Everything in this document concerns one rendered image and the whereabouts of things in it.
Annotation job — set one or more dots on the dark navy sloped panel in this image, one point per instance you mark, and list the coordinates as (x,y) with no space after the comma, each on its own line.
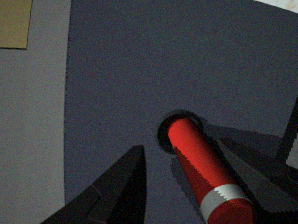
(229,65)

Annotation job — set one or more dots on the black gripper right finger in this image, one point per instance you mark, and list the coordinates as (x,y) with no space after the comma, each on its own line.
(271,186)

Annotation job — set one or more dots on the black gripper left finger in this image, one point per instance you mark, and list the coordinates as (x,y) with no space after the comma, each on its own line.
(118,196)

